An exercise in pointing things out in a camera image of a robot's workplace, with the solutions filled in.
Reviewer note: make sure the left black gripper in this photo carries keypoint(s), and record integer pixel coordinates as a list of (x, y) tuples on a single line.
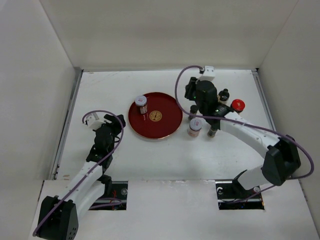
[(115, 124)]

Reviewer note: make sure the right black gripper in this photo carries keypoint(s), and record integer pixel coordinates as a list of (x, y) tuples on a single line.
[(190, 87)]

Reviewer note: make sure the small black cap spice bottle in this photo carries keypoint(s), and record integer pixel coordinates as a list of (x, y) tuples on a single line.
[(193, 111)]

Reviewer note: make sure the white lid dark jar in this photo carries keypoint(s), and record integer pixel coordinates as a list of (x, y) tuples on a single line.
[(141, 103)]

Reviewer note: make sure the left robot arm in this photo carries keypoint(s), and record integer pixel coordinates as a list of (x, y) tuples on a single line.
[(59, 215)]

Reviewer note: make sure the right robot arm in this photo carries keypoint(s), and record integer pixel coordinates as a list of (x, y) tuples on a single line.
[(280, 154)]

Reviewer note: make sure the white lid pink jar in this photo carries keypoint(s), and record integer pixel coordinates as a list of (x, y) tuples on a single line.
[(195, 126)]

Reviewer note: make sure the black cap dark bottle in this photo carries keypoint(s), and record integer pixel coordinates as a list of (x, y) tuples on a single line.
[(223, 96)]

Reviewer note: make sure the red round tray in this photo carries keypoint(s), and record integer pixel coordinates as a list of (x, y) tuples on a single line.
[(162, 119)]

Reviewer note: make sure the red lid sauce jar right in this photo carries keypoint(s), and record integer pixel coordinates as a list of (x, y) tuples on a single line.
[(238, 105)]

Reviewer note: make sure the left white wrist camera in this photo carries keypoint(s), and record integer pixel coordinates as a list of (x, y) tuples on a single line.
[(93, 122)]

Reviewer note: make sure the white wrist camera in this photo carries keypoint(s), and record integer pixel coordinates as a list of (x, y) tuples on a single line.
[(207, 73), (93, 122)]

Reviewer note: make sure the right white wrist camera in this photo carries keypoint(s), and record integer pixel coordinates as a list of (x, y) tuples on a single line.
[(207, 73)]

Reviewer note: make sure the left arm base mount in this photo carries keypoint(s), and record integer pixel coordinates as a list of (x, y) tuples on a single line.
[(114, 197)]

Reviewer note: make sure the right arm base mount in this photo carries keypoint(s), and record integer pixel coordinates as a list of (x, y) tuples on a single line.
[(232, 196)]

